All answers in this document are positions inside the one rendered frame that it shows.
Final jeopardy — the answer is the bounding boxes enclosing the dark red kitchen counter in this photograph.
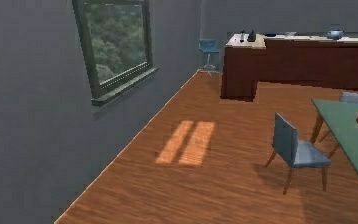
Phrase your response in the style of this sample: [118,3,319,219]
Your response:
[219,32,358,102]

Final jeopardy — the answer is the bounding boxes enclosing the green dining table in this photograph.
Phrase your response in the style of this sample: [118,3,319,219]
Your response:
[309,98,358,195]

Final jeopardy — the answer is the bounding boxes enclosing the blue swivel stool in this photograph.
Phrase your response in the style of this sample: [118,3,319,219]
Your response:
[198,38,220,73]

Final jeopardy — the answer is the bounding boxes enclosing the dark framed window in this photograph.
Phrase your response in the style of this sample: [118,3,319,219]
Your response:
[71,0,160,107]

